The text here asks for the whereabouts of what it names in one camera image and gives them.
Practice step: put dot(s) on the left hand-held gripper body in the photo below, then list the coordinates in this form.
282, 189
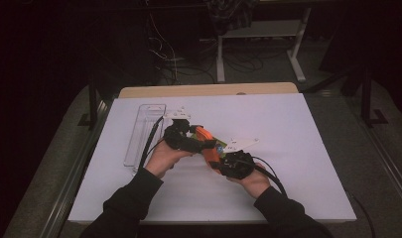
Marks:
180, 139

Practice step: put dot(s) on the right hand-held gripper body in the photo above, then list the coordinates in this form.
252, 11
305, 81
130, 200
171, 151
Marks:
238, 165

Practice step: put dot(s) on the orange phone case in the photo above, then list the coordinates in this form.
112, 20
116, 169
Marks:
208, 155

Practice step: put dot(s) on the green cartoon phone case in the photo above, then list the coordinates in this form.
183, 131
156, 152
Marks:
221, 145

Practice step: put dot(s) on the person's right hand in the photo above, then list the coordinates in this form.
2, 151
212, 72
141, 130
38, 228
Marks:
254, 185

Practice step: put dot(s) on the person's left hand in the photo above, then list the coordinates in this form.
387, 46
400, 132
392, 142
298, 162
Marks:
162, 158

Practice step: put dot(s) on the clear plastic tray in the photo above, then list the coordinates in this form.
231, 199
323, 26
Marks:
140, 139

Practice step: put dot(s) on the white table cover sheet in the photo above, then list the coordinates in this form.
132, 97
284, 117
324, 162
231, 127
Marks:
288, 125

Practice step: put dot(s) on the black metal stand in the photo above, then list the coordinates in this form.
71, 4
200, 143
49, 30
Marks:
92, 102
366, 99

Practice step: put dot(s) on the dark cloth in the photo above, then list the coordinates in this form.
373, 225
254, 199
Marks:
231, 15

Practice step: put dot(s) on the metal rail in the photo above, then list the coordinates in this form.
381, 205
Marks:
387, 158
72, 178

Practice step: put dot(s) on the white desk frame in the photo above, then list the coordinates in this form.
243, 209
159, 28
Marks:
259, 29

